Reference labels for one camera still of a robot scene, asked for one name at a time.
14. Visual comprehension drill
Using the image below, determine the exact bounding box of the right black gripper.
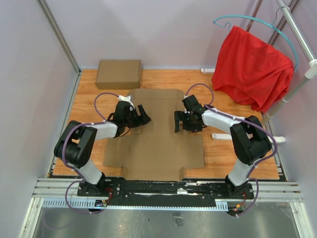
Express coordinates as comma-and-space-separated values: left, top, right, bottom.
174, 111, 202, 133

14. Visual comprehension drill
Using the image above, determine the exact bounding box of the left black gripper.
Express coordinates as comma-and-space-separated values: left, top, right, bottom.
124, 105, 151, 128

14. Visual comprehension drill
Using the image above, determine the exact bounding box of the cardboard box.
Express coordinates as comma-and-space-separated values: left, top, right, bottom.
103, 89, 205, 181
95, 59, 142, 90

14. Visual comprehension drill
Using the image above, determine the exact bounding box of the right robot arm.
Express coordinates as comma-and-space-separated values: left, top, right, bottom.
174, 95, 272, 198

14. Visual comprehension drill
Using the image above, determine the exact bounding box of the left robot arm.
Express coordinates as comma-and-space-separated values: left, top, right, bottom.
53, 101, 151, 196

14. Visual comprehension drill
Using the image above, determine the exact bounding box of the folded cardboard box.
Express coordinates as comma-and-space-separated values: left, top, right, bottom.
95, 59, 142, 90

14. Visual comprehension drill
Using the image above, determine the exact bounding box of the white rack foot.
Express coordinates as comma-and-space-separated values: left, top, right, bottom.
201, 68, 215, 74

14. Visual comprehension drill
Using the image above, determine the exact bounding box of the red cloth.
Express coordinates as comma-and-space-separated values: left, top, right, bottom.
211, 26, 295, 113

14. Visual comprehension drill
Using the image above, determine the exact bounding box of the teal clothes hanger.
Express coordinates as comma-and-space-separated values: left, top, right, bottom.
212, 6, 299, 74

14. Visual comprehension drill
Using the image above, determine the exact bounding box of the white clothes rack stand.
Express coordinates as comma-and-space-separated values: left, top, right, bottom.
211, 0, 317, 144

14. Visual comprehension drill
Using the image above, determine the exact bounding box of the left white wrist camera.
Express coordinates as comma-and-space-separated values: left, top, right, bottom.
118, 95, 135, 108

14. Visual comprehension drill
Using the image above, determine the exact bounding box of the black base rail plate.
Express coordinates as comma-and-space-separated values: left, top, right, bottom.
77, 177, 255, 207

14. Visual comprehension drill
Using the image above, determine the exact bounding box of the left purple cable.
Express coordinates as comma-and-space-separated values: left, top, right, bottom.
60, 92, 121, 215

